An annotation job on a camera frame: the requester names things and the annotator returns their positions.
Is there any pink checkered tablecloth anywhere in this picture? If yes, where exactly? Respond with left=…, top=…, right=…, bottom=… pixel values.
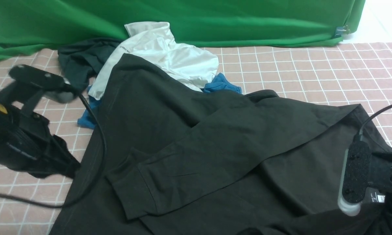
left=0, top=42, right=392, bottom=235

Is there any dark teal shirt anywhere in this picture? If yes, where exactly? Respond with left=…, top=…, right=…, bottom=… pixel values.
left=57, top=38, right=122, bottom=92

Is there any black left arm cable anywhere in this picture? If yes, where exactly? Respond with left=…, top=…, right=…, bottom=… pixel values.
left=0, top=93, right=108, bottom=209

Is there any blue binder clip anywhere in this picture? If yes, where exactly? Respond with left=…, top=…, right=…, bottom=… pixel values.
left=334, top=25, right=351, bottom=38

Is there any white shirt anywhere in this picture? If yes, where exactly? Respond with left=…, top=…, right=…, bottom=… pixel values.
left=88, top=21, right=219, bottom=100

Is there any blue shirt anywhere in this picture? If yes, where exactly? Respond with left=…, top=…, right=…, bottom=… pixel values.
left=77, top=73, right=242, bottom=130

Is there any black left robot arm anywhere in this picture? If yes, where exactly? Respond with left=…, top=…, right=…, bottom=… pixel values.
left=0, top=82, right=80, bottom=179

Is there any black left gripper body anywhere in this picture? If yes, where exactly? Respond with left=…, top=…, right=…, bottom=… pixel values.
left=0, top=82, right=80, bottom=179

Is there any dark gray long-sleeve shirt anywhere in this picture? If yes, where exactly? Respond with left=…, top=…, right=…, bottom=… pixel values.
left=50, top=54, right=392, bottom=235

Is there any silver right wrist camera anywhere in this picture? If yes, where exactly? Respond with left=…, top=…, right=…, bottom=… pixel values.
left=338, top=140, right=371, bottom=217

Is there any green backdrop cloth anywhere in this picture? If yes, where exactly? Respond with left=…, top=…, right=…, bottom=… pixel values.
left=0, top=0, right=365, bottom=61

